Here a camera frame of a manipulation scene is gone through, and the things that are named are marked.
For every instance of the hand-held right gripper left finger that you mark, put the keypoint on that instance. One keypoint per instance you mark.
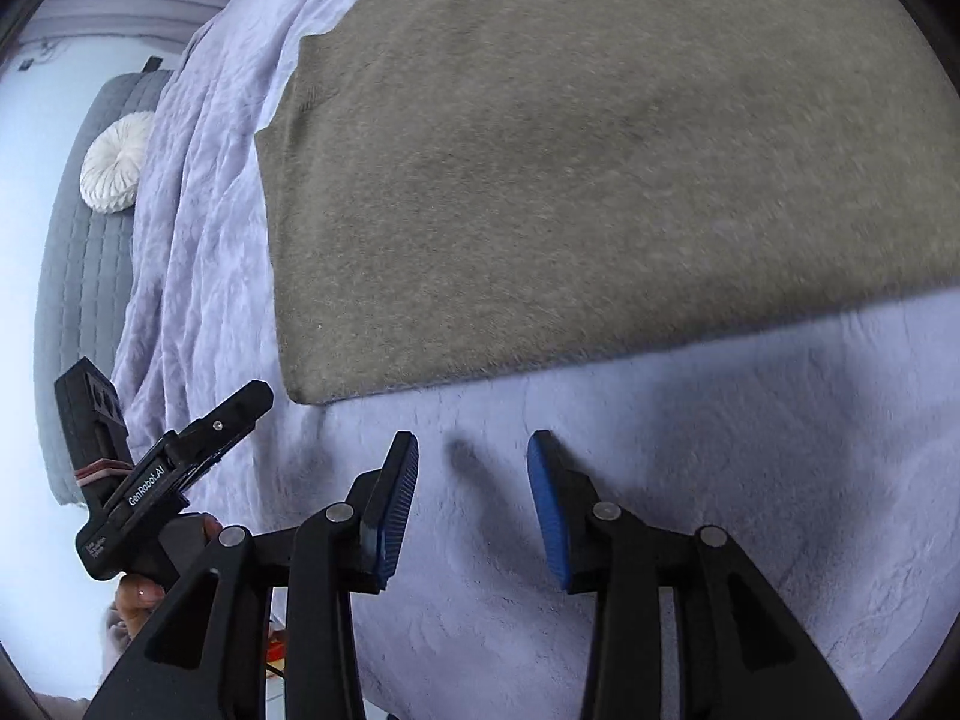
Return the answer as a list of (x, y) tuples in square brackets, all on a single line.
[(394, 502)]

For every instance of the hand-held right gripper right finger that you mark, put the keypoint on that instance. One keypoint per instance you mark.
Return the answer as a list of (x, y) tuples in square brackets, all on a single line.
[(547, 502)]

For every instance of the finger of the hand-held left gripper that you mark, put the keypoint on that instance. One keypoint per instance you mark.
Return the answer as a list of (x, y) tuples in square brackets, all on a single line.
[(225, 416)]

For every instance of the olive brown knit sweater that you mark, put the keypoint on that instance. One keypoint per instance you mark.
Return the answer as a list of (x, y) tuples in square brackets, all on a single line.
[(585, 165)]

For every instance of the person's left hand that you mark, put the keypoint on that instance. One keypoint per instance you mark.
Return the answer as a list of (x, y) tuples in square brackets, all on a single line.
[(142, 592)]

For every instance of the grey quilted headboard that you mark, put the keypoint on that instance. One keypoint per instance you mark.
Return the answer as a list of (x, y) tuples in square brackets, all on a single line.
[(82, 300)]

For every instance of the red box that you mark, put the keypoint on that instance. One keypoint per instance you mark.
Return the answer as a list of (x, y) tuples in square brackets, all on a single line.
[(277, 646)]

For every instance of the lavender fleece blanket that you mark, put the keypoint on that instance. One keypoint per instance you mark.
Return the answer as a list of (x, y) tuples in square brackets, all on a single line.
[(750, 480)]

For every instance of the round white pleated cushion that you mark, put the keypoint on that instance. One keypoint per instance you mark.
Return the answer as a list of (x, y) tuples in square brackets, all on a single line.
[(116, 161)]

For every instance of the grey curtain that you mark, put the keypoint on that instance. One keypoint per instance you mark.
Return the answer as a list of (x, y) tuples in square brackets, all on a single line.
[(135, 11)]

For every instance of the black wall fixture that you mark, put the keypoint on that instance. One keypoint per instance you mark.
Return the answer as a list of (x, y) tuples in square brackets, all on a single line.
[(153, 64)]

